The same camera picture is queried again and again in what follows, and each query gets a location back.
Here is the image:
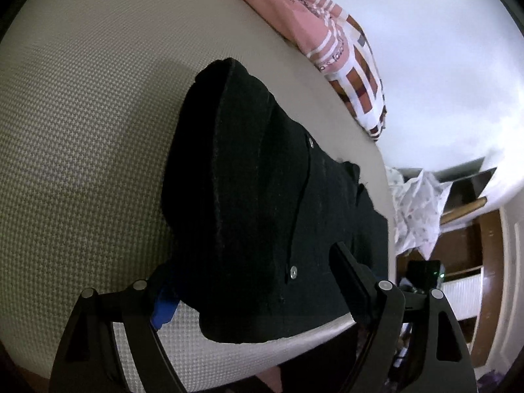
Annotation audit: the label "black pants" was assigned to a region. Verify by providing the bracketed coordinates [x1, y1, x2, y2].
[161, 59, 388, 343]

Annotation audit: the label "wooden shelf unit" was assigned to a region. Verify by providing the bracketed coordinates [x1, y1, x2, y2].
[396, 161, 504, 368]

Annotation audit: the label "white dotted blanket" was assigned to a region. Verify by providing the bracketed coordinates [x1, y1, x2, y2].
[385, 167, 452, 260]

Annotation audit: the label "beige textured bed sheet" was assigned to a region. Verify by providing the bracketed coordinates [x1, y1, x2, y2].
[1, 0, 393, 378]

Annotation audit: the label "pink plaid pillow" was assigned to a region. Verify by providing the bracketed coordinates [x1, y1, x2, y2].
[244, 0, 386, 140]

